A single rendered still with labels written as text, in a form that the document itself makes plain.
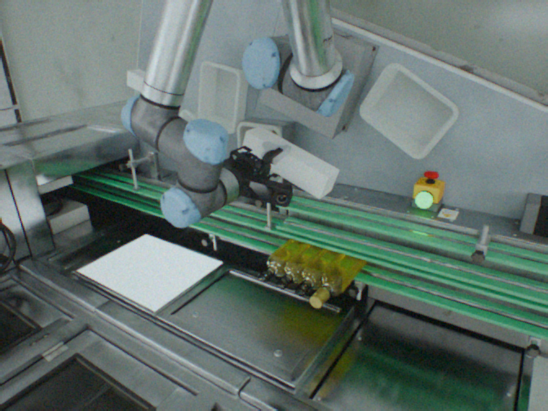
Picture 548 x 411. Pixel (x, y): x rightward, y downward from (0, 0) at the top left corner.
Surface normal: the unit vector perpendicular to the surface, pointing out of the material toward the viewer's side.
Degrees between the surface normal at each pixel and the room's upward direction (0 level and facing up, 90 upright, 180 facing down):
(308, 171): 0
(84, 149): 90
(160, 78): 27
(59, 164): 90
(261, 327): 90
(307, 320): 90
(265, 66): 7
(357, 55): 1
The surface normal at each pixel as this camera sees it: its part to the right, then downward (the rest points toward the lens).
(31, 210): 0.84, 0.21
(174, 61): 0.22, 0.51
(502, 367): -0.03, -0.91
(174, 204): -0.55, 0.36
